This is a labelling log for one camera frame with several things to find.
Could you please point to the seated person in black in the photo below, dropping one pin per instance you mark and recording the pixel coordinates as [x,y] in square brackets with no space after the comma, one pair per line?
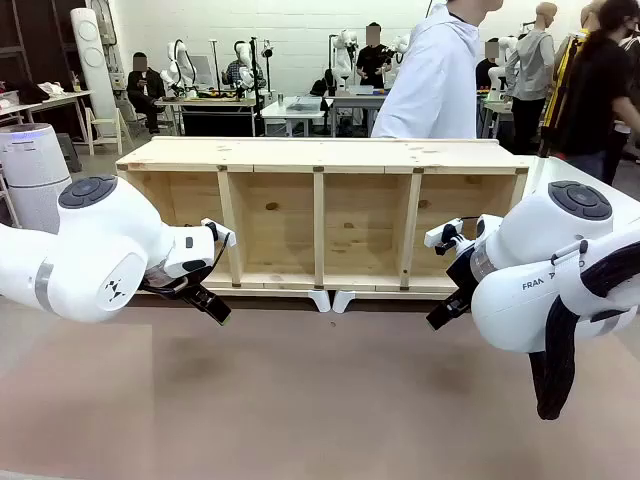
[142,87]

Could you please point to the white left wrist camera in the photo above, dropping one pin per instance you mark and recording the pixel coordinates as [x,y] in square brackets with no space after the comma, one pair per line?
[223,237]

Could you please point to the white background table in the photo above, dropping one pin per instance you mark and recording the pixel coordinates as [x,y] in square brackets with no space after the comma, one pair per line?
[295,112]

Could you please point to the pine wood shelf unit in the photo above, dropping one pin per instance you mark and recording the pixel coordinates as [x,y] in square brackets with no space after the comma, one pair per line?
[325,150]

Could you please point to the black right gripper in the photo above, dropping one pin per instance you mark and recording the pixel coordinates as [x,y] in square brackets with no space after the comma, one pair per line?
[462,275]

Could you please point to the tall white air conditioner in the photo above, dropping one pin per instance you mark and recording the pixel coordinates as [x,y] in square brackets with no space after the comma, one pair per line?
[95,60]

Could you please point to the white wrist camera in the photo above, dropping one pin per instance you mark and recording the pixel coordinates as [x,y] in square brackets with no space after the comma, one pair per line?
[435,236]
[223,237]

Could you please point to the standing person black shirt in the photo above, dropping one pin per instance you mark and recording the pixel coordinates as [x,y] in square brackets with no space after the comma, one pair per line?
[372,60]

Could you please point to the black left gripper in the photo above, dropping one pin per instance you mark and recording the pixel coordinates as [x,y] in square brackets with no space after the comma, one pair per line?
[167,285]

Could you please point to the small white shelf foot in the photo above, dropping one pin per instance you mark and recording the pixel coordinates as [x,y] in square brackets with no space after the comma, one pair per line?
[320,300]
[343,300]

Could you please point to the person in white hoodie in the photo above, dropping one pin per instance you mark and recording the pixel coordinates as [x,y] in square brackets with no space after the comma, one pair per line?
[430,75]

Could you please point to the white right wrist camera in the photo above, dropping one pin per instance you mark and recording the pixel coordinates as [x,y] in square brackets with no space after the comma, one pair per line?
[435,236]

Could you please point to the white wooden chair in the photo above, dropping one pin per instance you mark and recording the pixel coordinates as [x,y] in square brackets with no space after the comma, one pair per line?
[105,125]

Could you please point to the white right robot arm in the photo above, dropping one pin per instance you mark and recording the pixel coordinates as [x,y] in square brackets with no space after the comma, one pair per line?
[520,240]

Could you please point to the white cylindrical air purifier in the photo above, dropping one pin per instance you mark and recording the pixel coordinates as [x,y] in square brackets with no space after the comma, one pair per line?
[30,170]

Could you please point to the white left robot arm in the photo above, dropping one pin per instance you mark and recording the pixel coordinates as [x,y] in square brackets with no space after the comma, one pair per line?
[100,240]

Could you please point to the yellow black tripod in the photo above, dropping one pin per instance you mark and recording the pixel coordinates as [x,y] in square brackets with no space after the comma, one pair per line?
[565,75]

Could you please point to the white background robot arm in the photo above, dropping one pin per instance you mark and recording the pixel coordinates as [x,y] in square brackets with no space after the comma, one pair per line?
[502,65]
[244,65]
[180,65]
[345,55]

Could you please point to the seated person plaid shirt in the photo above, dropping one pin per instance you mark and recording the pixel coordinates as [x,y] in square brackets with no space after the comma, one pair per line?
[232,72]

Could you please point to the white side table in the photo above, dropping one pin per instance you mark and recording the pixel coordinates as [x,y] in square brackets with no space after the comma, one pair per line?
[45,100]

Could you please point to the seated person dark top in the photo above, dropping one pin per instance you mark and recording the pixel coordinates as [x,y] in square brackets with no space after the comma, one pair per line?
[487,67]

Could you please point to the wood-top background table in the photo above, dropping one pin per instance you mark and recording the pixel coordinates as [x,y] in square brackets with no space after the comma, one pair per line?
[210,102]

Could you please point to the mannequin in grey hoodie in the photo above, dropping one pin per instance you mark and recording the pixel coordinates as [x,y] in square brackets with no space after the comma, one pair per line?
[532,65]

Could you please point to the long-haired person black shirt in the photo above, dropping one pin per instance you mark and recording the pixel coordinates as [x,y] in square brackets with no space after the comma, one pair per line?
[597,90]

